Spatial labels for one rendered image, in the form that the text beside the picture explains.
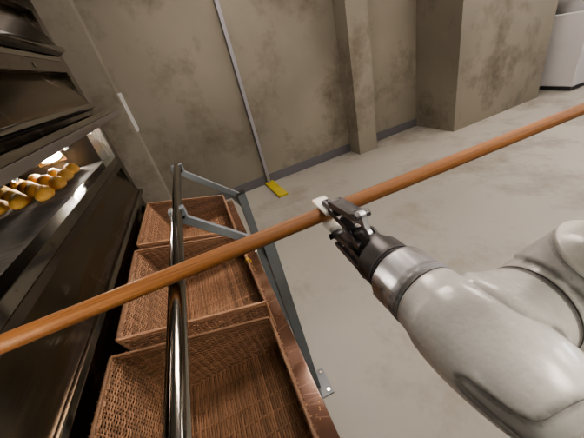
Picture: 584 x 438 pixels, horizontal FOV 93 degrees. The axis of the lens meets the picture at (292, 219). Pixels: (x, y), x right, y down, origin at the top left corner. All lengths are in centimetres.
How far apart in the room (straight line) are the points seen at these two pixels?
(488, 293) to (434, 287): 5
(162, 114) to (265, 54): 135
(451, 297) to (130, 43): 346
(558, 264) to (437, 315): 14
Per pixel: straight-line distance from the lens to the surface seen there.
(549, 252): 40
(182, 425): 39
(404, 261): 37
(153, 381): 113
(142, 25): 356
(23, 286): 91
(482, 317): 31
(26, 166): 81
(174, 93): 353
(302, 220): 53
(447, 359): 32
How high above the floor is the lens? 148
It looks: 31 degrees down
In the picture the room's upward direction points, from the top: 15 degrees counter-clockwise
